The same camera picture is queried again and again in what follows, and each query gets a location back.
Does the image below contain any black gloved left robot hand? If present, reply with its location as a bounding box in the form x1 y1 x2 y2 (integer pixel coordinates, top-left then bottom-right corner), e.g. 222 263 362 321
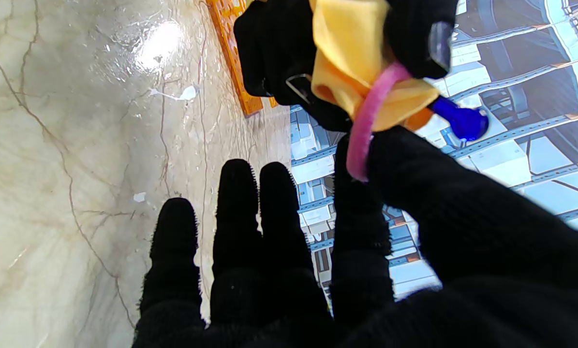
233 0 459 132

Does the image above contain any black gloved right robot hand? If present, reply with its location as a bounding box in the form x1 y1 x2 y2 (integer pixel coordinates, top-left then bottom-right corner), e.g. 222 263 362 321
132 126 578 348

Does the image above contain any yellow cloth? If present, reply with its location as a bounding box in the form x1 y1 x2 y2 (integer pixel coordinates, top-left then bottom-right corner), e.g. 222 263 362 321
310 0 440 132

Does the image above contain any blue glass rod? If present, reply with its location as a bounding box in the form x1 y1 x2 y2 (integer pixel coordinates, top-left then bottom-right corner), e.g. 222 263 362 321
431 96 490 142

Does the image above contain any orange test tube rack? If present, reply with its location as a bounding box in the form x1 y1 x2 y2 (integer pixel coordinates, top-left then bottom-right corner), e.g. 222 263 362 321
206 0 281 116

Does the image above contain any pink rubber band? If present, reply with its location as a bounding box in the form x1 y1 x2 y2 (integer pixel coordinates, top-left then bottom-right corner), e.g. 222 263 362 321
345 61 414 183

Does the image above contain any printed warehouse backdrop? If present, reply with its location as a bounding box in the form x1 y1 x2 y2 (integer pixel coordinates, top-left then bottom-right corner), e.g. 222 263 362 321
289 0 578 303

